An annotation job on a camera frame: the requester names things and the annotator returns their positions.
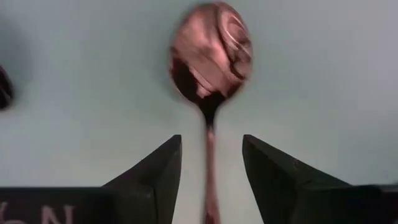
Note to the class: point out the teal table mat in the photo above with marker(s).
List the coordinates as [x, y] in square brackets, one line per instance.
[62, 140]

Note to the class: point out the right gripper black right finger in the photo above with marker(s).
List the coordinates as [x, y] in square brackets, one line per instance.
[295, 199]

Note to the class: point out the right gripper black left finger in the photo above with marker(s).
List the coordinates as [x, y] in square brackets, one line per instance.
[124, 205]

